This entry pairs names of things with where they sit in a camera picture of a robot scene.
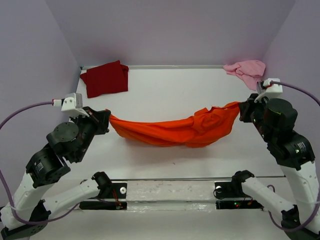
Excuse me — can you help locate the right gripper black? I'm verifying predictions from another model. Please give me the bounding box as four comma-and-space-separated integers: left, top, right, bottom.
240, 92, 274, 142

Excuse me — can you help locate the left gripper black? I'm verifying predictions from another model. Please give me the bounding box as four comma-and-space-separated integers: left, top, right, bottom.
73, 105, 114, 161

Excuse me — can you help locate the orange t-shirt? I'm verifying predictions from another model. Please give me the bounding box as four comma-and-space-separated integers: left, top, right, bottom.
109, 101, 240, 148

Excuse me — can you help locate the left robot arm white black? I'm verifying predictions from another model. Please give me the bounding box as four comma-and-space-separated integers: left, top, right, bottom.
0, 106, 112, 240

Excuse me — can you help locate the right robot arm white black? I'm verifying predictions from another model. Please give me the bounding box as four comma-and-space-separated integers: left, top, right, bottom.
230, 93, 320, 240

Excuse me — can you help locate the pink t-shirt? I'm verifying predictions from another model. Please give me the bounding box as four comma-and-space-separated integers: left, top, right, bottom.
223, 60, 266, 91

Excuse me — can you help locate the folded dark red t-shirt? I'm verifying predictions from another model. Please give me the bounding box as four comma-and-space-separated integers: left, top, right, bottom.
80, 60, 129, 99

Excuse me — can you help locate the right aluminium rail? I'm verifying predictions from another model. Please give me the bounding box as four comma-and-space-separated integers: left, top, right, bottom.
255, 81, 265, 102

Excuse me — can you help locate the aluminium rail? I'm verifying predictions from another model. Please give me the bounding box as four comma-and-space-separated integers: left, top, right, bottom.
255, 81, 265, 102
111, 175, 286, 182
79, 64, 226, 70

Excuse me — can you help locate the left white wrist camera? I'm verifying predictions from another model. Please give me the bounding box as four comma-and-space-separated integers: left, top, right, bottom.
52, 93, 89, 118

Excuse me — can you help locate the front aluminium rail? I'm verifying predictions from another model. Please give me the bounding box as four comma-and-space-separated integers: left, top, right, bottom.
111, 175, 286, 182

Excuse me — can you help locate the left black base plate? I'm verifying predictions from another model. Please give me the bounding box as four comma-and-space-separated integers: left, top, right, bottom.
78, 181, 128, 211

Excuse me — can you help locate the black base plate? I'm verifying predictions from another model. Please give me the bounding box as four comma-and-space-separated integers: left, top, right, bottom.
78, 181, 128, 211
213, 181, 264, 210

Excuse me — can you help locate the back aluminium rail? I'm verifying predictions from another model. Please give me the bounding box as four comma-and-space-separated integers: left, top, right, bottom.
79, 64, 226, 70

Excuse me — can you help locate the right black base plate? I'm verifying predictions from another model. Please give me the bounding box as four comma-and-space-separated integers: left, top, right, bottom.
213, 181, 264, 210

